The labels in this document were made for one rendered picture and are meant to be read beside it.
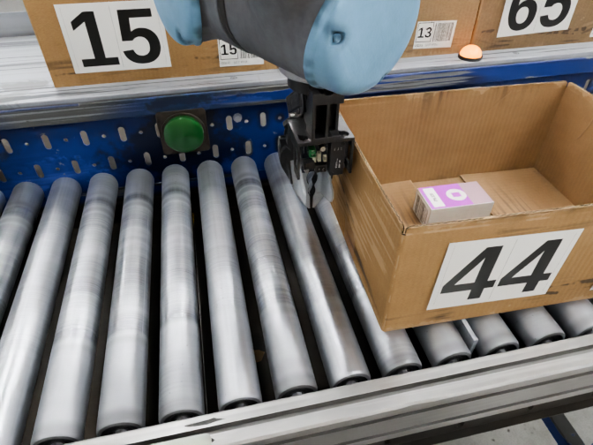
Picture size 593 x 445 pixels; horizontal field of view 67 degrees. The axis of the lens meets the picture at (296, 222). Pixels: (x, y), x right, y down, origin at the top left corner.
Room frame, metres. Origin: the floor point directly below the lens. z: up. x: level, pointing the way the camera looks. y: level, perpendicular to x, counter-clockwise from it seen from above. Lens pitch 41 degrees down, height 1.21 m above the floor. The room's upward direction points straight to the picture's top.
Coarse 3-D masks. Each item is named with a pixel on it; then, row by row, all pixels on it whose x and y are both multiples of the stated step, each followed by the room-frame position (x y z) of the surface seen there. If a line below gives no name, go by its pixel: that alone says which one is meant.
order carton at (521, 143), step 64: (384, 128) 0.63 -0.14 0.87; (448, 128) 0.65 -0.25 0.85; (512, 128) 0.67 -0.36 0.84; (576, 128) 0.63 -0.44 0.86; (384, 192) 0.39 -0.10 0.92; (512, 192) 0.60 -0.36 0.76; (576, 192) 0.57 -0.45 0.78; (384, 256) 0.36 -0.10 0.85; (576, 256) 0.37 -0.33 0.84; (384, 320) 0.33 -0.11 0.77; (448, 320) 0.34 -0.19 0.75
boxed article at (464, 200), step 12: (420, 192) 0.54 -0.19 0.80; (432, 192) 0.54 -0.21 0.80; (444, 192) 0.54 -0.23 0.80; (456, 192) 0.54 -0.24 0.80; (468, 192) 0.54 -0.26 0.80; (480, 192) 0.54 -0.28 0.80; (420, 204) 0.54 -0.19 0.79; (432, 204) 0.52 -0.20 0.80; (444, 204) 0.52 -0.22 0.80; (456, 204) 0.52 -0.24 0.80; (468, 204) 0.52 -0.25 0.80; (480, 204) 0.52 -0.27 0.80; (492, 204) 0.52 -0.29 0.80; (420, 216) 0.53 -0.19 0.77; (432, 216) 0.50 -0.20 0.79; (444, 216) 0.51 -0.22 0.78; (456, 216) 0.51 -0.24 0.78; (468, 216) 0.52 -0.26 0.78; (480, 216) 0.52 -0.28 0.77
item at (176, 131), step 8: (176, 120) 0.70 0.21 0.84; (184, 120) 0.70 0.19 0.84; (192, 120) 0.71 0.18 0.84; (168, 128) 0.69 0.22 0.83; (176, 128) 0.70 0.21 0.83; (184, 128) 0.70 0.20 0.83; (192, 128) 0.70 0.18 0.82; (200, 128) 0.71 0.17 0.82; (168, 136) 0.69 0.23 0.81; (176, 136) 0.70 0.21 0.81; (184, 136) 0.70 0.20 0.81; (192, 136) 0.70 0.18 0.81; (200, 136) 0.71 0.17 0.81; (168, 144) 0.70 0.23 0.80; (176, 144) 0.69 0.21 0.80; (184, 144) 0.70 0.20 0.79; (192, 144) 0.70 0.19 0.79; (200, 144) 0.71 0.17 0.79; (184, 152) 0.70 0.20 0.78
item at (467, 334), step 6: (456, 324) 0.35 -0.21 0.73; (462, 324) 0.34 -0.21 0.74; (468, 324) 0.34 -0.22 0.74; (462, 330) 0.34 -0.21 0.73; (468, 330) 0.33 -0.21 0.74; (462, 336) 0.34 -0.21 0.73; (468, 336) 0.33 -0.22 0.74; (474, 336) 0.32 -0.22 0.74; (468, 342) 0.33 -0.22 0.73; (474, 342) 0.32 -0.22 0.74; (474, 348) 0.32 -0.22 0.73
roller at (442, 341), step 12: (432, 324) 0.34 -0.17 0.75; (444, 324) 0.34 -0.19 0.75; (420, 336) 0.34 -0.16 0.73; (432, 336) 0.33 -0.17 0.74; (444, 336) 0.32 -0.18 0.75; (456, 336) 0.32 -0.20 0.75; (432, 348) 0.31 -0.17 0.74; (444, 348) 0.31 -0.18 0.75; (456, 348) 0.30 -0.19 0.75; (468, 348) 0.31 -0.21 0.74; (432, 360) 0.30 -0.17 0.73; (444, 360) 0.29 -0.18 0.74; (456, 360) 0.30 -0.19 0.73
